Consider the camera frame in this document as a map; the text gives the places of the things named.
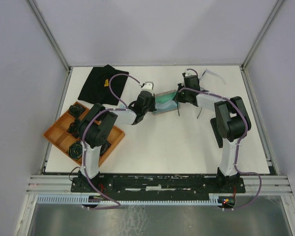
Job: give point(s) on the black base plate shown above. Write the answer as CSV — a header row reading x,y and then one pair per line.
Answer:
x,y
125,186

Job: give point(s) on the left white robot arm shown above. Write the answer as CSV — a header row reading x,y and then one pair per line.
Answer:
x,y
98,123

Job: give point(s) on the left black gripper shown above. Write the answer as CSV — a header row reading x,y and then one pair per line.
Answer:
x,y
153,107

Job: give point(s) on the aluminium frame post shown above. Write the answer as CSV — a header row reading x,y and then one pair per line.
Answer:
x,y
47,32
262,33

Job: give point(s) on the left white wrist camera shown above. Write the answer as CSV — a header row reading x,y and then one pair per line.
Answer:
x,y
148,86

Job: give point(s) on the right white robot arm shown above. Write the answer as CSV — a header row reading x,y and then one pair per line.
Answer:
x,y
230,124

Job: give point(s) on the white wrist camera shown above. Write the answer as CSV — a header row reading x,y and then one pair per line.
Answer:
x,y
188,73
148,86

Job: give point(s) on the black sunglasses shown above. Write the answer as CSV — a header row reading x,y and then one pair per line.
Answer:
x,y
178,107

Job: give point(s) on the black item in tray middle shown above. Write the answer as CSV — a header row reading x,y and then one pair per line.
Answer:
x,y
73,127

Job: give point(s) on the crumpled blue cloth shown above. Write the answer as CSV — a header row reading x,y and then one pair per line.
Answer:
x,y
122,106

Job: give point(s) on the left aluminium frame post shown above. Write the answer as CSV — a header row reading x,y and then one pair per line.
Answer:
x,y
47,32

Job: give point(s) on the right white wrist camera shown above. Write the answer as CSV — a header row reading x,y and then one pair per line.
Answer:
x,y
188,73

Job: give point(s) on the black item in tray rear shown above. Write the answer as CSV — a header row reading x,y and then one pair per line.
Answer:
x,y
76,110

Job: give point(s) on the grey glasses case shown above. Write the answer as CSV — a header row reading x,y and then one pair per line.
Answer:
x,y
163,97

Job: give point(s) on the blue cleaning cloth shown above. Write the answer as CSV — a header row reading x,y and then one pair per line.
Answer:
x,y
165,107

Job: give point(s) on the lavender sunglasses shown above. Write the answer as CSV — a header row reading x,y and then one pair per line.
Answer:
x,y
207,71

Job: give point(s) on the black coiled item in tray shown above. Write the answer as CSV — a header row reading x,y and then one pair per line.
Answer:
x,y
75,151

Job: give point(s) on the right aluminium frame post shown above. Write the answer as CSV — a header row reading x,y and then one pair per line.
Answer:
x,y
262,33

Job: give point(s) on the black folded cloth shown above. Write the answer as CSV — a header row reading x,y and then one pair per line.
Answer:
x,y
96,88

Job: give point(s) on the black round item in tray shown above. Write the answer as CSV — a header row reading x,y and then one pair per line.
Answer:
x,y
104,148

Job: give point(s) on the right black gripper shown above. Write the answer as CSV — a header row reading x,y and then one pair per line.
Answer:
x,y
177,97

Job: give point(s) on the white slotted cable duct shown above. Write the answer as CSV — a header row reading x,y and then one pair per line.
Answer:
x,y
81,199

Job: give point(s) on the black rectangular case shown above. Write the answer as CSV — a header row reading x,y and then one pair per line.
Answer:
x,y
218,137

